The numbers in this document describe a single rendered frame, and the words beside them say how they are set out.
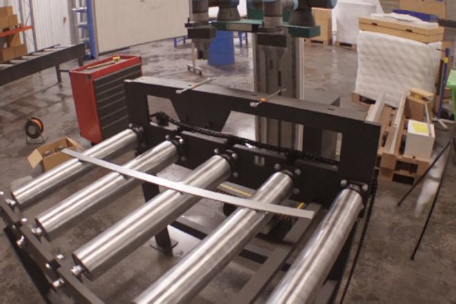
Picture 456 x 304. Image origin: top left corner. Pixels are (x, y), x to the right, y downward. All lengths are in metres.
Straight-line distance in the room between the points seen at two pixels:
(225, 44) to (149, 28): 1.68
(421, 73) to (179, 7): 4.29
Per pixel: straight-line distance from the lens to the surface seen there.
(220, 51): 6.84
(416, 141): 2.94
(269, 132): 2.34
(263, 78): 2.17
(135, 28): 5.97
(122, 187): 1.42
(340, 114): 1.22
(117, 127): 3.64
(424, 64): 4.34
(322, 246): 1.00
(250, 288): 1.05
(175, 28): 6.23
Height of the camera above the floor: 1.61
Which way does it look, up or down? 23 degrees down
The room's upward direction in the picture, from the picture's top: 3 degrees counter-clockwise
